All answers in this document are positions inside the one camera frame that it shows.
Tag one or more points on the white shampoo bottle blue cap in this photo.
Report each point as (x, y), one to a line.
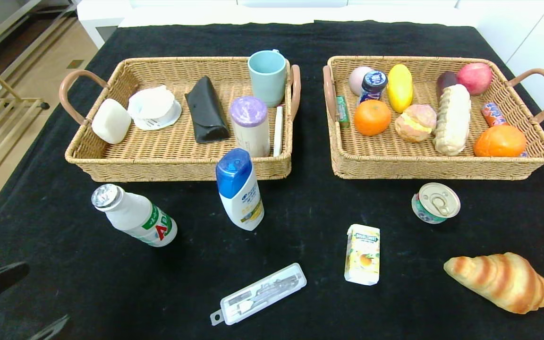
(241, 198)

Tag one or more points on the yellow juice carton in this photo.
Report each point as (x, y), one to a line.
(362, 255)

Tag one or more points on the teal pull-tab tin can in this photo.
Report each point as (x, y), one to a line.
(437, 200)

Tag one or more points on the toy croissant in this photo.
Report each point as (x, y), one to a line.
(503, 281)

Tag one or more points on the white milk drink bottle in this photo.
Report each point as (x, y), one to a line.
(135, 217)

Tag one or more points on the white soap bar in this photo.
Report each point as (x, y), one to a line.
(111, 121)

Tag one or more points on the clear plastic toothbrush case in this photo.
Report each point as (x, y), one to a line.
(262, 293)

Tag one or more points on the brass floor socket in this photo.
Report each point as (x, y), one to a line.
(75, 63)

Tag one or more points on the white plastic cup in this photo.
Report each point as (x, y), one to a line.
(151, 106)

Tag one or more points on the black glasses pouch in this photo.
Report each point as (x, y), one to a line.
(206, 113)

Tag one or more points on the white canister purple lid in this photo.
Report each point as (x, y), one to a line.
(250, 127)

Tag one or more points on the white flat stick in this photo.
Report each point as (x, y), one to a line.
(278, 132)

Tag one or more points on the light blue mug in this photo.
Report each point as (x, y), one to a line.
(267, 80)

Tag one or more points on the green gum pack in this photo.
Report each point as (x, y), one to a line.
(343, 112)

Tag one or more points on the small toy orange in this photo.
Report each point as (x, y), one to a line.
(372, 118)

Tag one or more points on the pale pink toy egg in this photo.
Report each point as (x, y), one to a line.
(357, 78)

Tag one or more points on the jar with dark blue lid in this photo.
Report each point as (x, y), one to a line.
(374, 82)

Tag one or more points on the pink and yellow toy bun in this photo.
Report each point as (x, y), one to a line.
(416, 123)

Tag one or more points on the yellow toy mango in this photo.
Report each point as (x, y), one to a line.
(399, 87)

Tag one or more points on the long cream toy bread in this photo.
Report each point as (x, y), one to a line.
(454, 118)

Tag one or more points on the dark purple toy plum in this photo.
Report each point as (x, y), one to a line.
(446, 80)

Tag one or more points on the large toy orange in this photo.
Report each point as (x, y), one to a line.
(499, 141)

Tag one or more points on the orange candy tube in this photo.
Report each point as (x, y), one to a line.
(493, 114)

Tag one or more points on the red toy apple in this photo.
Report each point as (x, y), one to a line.
(475, 78)

